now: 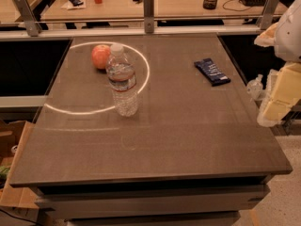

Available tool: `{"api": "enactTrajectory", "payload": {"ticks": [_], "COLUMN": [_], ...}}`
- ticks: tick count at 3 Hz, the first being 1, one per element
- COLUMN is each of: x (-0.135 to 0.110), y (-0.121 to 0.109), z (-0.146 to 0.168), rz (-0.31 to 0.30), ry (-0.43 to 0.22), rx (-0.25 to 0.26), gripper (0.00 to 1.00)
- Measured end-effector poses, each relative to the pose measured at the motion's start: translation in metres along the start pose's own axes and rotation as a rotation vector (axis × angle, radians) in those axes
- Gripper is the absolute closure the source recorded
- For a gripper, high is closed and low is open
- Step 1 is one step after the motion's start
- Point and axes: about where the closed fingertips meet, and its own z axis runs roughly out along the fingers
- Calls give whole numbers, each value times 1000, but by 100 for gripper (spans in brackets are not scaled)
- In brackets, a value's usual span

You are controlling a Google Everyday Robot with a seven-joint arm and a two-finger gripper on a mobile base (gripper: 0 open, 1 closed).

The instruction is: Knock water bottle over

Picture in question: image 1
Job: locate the clear plastic water bottle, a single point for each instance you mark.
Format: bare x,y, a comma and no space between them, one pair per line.
121,76

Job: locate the red apple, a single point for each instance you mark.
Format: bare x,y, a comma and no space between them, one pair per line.
99,55

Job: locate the cardboard box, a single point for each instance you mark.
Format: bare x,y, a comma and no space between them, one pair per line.
13,137

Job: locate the dark blue snack bar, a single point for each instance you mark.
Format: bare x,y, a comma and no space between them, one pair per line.
213,74

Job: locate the small clear sanitizer bottle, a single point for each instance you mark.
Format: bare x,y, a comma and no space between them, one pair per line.
254,87

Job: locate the left metal bracket post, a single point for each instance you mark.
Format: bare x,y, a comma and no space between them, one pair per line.
31,24

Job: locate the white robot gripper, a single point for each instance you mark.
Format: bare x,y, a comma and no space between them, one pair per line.
290,35

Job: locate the metal bracket post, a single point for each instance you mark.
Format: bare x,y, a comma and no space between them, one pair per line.
31,24
266,18
148,6

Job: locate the black mesh pen cup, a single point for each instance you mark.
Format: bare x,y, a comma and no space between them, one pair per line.
210,4

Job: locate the middle metal bracket post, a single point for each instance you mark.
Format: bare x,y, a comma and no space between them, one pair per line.
148,6

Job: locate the right metal bracket post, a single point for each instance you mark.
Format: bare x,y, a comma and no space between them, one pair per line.
266,18

